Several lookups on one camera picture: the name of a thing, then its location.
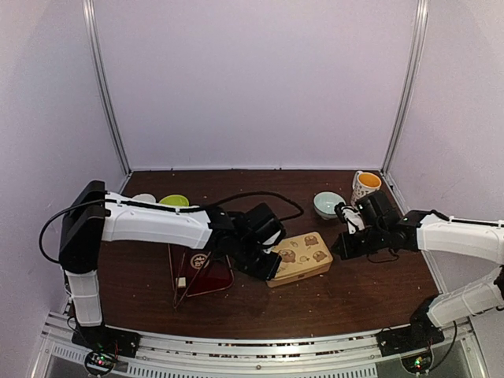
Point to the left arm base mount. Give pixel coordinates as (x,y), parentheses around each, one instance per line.
(108,340)

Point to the red lacquer tray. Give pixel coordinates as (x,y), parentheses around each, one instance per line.
(223,272)

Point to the front aluminium rail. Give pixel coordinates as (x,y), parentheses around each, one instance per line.
(350,355)

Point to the aluminium frame post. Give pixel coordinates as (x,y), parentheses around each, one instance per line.
(415,54)
(103,87)

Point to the pale blue ceramic bowl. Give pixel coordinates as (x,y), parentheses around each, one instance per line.
(324,204)

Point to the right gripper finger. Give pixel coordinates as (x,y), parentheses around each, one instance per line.
(339,251)
(340,244)

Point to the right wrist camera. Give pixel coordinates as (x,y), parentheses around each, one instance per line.
(349,216)

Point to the left aluminium frame post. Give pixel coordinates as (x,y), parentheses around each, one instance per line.
(103,87)

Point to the metal tongs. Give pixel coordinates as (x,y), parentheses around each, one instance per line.
(197,267)

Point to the white and navy bowl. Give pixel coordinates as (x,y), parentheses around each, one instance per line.
(144,197)

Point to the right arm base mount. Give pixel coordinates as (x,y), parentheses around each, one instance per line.
(421,333)

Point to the tin box with paper cups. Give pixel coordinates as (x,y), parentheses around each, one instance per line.
(299,276)

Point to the right circuit board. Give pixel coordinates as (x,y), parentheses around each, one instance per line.
(417,364)

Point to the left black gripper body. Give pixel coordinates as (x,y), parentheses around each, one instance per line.
(246,259)

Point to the bear printed tin lid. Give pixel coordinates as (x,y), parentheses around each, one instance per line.
(301,253)

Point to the right aluminium frame post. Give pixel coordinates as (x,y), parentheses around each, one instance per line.
(415,54)

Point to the patterned mug orange inside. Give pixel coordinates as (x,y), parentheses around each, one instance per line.
(364,183)

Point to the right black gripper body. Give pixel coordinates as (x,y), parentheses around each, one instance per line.
(374,241)

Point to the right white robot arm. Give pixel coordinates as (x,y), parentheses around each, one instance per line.
(465,255)

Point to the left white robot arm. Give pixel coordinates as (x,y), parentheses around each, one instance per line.
(98,216)

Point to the circuit board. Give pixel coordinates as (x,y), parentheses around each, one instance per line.
(417,364)
(99,363)

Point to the lime green bowl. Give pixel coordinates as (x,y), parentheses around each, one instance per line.
(175,200)

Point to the left circuit board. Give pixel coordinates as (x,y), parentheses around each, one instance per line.
(99,363)

